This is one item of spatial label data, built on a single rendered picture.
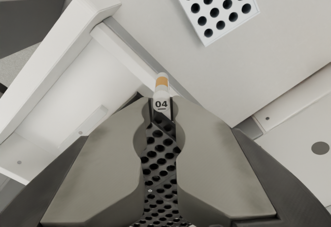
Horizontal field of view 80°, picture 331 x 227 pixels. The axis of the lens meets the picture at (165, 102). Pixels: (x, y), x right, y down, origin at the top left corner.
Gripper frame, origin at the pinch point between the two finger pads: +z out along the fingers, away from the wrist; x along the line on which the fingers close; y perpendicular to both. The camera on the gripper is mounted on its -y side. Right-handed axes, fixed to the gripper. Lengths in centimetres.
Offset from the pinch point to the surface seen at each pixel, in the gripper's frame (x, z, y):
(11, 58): -85, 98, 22
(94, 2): -4.8, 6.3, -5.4
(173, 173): 0.6, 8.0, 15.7
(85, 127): -12.0, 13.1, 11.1
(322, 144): 22.2, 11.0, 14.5
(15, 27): -50, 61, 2
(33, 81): -11.1, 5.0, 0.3
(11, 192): -81, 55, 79
